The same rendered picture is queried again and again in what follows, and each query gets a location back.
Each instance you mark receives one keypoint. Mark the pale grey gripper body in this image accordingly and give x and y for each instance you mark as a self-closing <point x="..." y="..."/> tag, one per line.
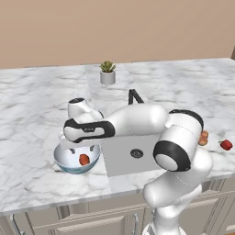
<point x="80" y="144"/>

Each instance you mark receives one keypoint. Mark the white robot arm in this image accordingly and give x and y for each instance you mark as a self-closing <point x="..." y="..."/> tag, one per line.
<point x="143" y="117"/>

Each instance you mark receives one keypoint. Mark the red frozen vegetable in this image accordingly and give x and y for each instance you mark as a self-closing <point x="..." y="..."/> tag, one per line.
<point x="83" y="159"/>

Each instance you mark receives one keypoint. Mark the clear glass bowl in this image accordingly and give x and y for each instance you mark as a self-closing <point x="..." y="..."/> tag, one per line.
<point x="65" y="163"/>

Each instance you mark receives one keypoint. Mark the grey sink basin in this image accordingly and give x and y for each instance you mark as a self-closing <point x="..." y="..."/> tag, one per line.
<point x="122" y="159"/>

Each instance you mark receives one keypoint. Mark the orange brown frozen food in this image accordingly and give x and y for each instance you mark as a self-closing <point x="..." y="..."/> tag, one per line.
<point x="205" y="134"/>
<point x="203" y="141"/>

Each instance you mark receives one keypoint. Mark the red frozen fruit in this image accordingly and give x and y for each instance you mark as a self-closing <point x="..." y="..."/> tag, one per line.
<point x="226" y="145"/>

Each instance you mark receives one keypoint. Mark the black tap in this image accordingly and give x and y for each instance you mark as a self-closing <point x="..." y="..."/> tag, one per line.
<point x="134" y="96"/>

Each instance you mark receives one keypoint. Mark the green plant in white pot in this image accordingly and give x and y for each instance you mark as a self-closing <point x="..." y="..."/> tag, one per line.
<point x="107" y="75"/>

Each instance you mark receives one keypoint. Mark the beige cupboard door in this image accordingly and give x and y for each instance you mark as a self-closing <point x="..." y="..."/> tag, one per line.
<point x="205" y="214"/>
<point x="91" y="225"/>

